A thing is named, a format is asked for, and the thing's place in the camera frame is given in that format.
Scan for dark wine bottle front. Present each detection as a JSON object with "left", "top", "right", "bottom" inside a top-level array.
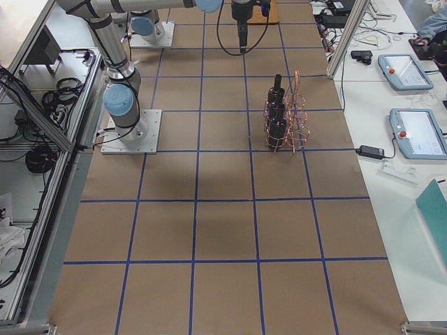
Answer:
[{"left": 268, "top": 110, "right": 287, "bottom": 150}]

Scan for dark wine bottle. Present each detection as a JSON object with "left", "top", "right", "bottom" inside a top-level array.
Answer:
[
  {"left": 268, "top": 74, "right": 285, "bottom": 104},
  {"left": 268, "top": 110, "right": 287, "bottom": 150}
]

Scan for dark wine bottle back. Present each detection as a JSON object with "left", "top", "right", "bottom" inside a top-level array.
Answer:
[{"left": 268, "top": 74, "right": 285, "bottom": 104}]

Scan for far teach pendant tablet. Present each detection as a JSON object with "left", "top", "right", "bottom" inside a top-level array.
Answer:
[{"left": 377, "top": 54, "right": 434, "bottom": 91}]

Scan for teach pendant tablet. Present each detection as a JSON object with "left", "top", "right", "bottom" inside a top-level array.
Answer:
[
  {"left": 377, "top": 54, "right": 434, "bottom": 91},
  {"left": 389, "top": 108, "right": 446, "bottom": 161}
]

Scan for black power adapter brick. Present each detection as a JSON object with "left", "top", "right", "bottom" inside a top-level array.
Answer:
[{"left": 356, "top": 145, "right": 385, "bottom": 160}]

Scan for near teach pendant tablet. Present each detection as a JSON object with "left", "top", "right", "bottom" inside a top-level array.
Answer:
[{"left": 389, "top": 108, "right": 446, "bottom": 161}]

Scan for teal folder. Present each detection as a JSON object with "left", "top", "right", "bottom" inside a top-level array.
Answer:
[{"left": 416, "top": 179, "right": 446, "bottom": 264}]

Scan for aluminium frame post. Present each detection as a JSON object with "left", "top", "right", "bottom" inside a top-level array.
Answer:
[{"left": 326, "top": 0, "right": 369, "bottom": 80}]

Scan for copper wire bottle basket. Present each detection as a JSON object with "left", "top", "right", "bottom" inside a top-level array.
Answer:
[{"left": 263, "top": 71, "right": 310, "bottom": 152}]

